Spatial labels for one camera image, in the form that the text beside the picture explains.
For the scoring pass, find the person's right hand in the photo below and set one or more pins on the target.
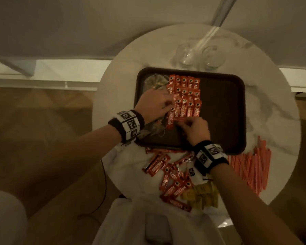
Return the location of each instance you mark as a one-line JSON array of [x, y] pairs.
[[197, 131]]

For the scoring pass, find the person's left hand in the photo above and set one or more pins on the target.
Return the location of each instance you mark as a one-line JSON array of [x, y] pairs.
[[153, 105]]

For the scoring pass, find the single red coffee stick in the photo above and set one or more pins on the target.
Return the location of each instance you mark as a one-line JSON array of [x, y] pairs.
[[170, 119]]

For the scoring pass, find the neat cluster of tea bags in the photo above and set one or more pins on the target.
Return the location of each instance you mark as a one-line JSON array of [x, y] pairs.
[[155, 81]]

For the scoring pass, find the dark brown tray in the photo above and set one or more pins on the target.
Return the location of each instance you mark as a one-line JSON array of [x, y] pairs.
[[224, 112]]

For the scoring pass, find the red Nescafe sachets group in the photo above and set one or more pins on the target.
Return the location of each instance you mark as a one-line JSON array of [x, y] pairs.
[[187, 99]]

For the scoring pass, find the pile of red Nescafe sachets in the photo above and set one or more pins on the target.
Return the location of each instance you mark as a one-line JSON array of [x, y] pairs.
[[173, 186]]

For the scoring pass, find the pile of yellow sachets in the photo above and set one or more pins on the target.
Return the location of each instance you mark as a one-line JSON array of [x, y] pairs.
[[204, 195]]

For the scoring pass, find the pile of orange stick packets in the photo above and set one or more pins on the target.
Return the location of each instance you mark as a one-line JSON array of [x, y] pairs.
[[255, 165]]

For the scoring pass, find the person's right forearm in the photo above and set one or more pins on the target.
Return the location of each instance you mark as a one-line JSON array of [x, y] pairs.
[[250, 209]]

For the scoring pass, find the person's left forearm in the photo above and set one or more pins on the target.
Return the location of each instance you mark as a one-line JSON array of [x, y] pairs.
[[74, 158]]

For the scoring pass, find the person's white trousers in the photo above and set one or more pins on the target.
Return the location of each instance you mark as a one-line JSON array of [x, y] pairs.
[[122, 227]]

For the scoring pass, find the black right wristband with markers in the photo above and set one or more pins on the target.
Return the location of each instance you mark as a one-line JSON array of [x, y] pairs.
[[201, 168]]

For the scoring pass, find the clear glass cup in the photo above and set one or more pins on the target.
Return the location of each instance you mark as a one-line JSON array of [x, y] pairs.
[[187, 56], [213, 58]]

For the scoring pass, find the round white marble table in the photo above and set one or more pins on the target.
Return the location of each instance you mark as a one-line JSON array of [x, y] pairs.
[[66, 71]]

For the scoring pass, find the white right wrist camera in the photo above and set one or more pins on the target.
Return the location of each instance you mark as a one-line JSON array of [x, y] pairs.
[[193, 174]]

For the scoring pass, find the perforated metal wall rail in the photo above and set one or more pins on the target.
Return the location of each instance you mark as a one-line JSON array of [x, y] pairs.
[[223, 11]]

